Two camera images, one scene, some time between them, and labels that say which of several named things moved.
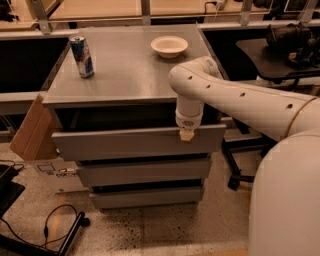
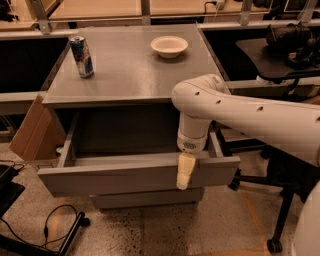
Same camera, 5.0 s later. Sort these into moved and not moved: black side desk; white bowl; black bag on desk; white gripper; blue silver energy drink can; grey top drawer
Moved: grey top drawer; white gripper
Not moved: black side desk; black bag on desk; white bowl; blue silver energy drink can
